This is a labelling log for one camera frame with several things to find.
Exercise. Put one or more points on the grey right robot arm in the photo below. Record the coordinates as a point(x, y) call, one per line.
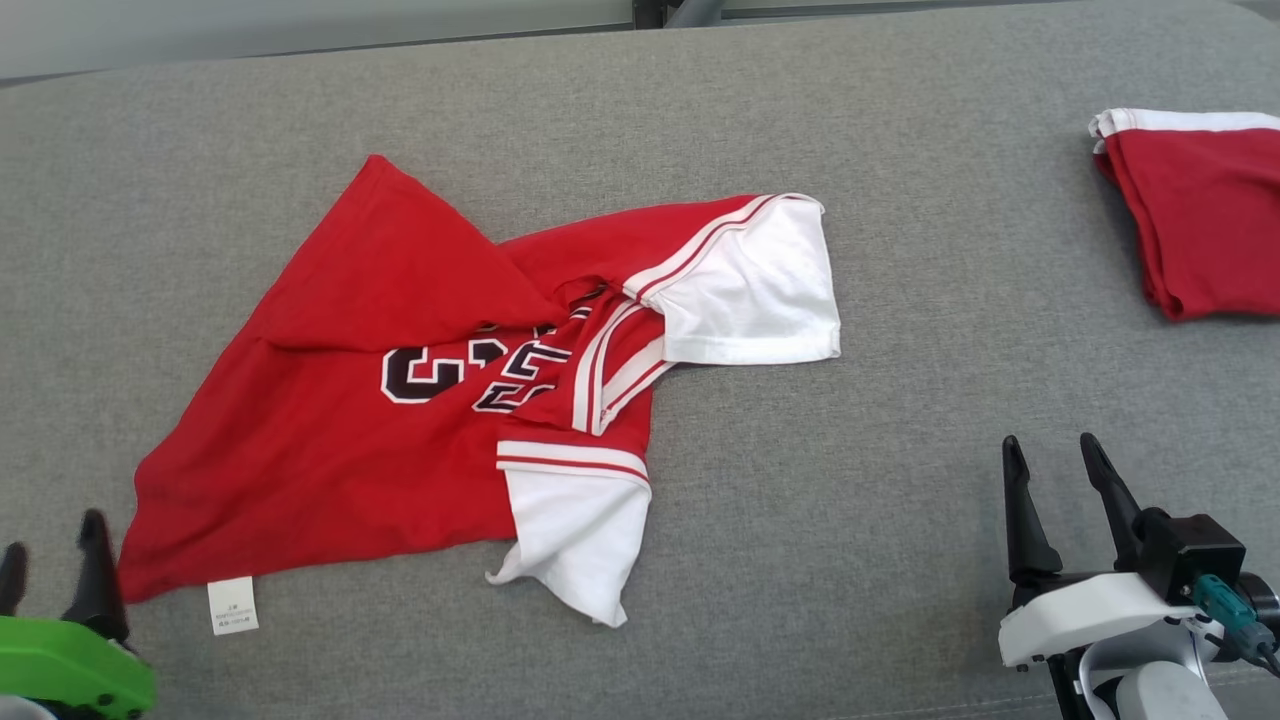
point(1150, 695)

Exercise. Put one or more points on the red white basketball jersey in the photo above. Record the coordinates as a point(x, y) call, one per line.
point(330, 450)

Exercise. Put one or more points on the red white-waistband shorts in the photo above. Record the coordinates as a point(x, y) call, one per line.
point(1210, 220)

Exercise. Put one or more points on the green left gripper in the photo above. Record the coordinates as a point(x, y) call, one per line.
point(60, 665)

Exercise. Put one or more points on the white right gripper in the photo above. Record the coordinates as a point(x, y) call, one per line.
point(1080, 615)

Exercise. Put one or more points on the dark grey post bracket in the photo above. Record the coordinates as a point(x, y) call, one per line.
point(648, 12)

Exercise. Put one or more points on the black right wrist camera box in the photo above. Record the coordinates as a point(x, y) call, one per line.
point(1195, 550)

